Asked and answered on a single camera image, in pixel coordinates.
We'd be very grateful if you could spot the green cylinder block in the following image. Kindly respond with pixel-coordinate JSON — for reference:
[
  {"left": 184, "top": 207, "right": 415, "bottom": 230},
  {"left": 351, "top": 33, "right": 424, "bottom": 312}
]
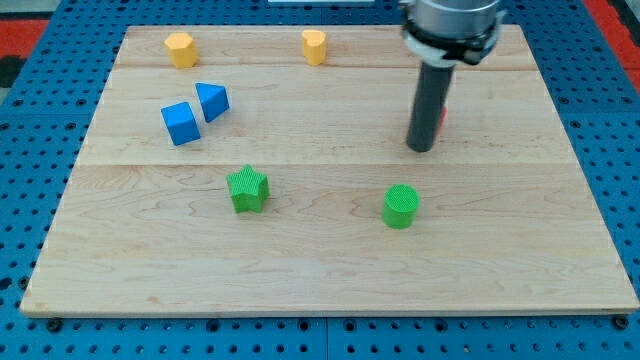
[{"left": 381, "top": 184, "right": 420, "bottom": 229}]

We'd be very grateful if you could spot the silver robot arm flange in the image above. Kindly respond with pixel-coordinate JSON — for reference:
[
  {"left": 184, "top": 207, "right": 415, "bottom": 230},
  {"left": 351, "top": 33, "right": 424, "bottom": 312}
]
[{"left": 399, "top": 0, "right": 506, "bottom": 68}]

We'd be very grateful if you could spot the wooden board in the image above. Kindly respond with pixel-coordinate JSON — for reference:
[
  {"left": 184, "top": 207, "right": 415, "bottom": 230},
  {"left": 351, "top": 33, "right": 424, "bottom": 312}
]
[{"left": 21, "top": 25, "right": 639, "bottom": 318}]

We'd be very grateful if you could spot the green star block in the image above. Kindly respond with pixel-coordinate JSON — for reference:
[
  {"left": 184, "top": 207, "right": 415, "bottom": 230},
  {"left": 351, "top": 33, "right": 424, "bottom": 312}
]
[{"left": 226, "top": 165, "right": 270, "bottom": 213}]

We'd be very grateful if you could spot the blue triangular prism block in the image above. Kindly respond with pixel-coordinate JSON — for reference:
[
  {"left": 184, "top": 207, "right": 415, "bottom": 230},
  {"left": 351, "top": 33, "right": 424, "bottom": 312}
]
[{"left": 195, "top": 82, "right": 230, "bottom": 123}]

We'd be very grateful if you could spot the yellow heart block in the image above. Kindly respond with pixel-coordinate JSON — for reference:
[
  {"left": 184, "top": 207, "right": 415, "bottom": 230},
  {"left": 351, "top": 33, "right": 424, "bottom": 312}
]
[{"left": 301, "top": 29, "right": 327, "bottom": 66}]

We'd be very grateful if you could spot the red block behind rod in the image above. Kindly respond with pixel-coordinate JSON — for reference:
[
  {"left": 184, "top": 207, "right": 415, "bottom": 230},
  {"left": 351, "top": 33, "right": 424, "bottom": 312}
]
[{"left": 436, "top": 106, "right": 447, "bottom": 137}]

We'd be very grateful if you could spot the blue cube block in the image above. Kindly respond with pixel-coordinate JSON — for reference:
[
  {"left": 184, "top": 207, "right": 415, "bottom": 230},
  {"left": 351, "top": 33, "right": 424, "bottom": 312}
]
[{"left": 160, "top": 102, "right": 201, "bottom": 146}]

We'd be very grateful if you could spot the yellow hexagon block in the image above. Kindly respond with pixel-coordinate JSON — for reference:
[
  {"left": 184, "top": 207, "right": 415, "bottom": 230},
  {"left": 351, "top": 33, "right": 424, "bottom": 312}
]
[{"left": 164, "top": 32, "right": 199, "bottom": 69}]

